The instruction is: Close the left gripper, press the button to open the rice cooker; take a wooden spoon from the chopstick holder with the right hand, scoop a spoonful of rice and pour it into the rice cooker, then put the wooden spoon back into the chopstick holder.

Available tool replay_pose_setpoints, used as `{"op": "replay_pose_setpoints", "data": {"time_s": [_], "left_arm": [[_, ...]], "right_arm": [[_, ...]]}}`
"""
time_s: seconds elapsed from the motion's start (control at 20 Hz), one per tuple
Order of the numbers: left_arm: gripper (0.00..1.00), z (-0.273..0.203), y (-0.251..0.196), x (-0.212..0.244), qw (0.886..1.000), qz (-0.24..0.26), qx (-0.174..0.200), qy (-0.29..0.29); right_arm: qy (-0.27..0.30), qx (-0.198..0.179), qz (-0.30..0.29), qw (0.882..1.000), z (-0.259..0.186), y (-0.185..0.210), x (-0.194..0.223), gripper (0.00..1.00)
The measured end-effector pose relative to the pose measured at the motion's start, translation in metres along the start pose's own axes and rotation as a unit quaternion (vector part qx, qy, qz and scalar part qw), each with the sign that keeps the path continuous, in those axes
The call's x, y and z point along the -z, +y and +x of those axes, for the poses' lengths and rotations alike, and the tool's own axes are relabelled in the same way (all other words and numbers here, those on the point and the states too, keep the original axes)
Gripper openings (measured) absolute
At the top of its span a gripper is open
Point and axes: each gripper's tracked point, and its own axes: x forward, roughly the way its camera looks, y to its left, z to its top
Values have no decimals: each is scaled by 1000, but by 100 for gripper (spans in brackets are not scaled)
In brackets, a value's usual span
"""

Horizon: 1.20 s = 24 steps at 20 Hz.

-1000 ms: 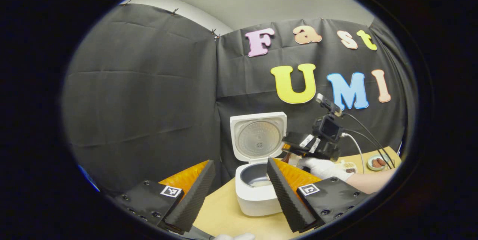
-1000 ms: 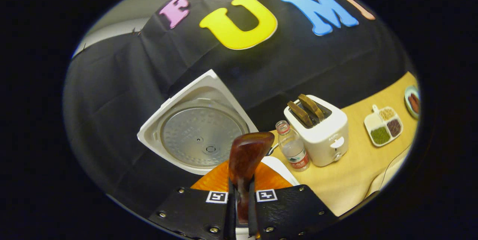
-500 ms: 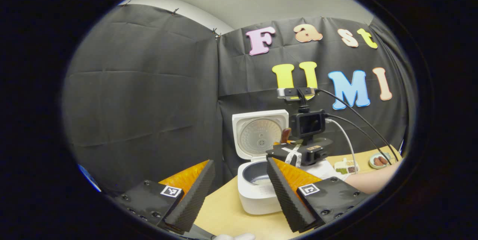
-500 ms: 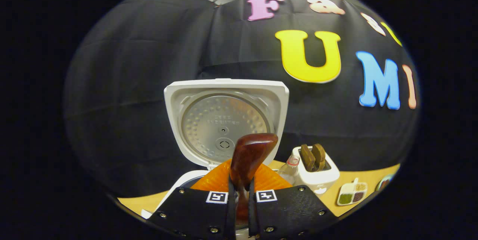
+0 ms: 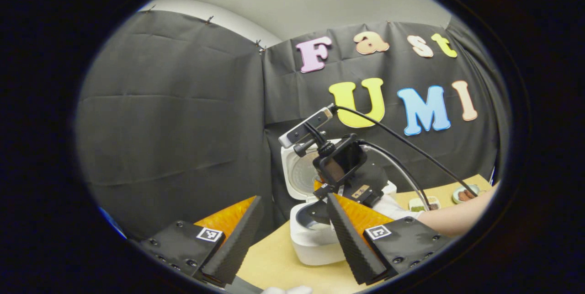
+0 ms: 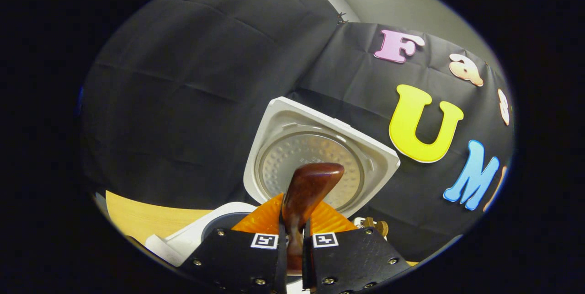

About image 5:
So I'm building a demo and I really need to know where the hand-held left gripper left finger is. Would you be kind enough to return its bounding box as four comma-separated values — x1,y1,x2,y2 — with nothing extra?
141,196,265,288

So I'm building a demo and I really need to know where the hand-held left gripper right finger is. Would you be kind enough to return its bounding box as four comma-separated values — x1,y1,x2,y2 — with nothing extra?
326,192,456,285

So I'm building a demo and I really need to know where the white rice cooker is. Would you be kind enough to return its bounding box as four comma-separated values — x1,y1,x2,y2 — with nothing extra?
280,139,398,266

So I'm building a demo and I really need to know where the white divided bean dish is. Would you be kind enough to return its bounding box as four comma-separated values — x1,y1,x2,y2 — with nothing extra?
408,196,441,212

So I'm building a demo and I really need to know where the pale green plate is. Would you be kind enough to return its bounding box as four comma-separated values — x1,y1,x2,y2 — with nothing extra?
452,184,480,204

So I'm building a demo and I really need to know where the black backdrop cloth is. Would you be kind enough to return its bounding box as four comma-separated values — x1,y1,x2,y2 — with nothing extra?
75,8,510,240

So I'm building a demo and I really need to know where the black cable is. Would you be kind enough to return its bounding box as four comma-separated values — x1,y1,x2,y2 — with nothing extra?
356,140,431,211
331,104,478,196

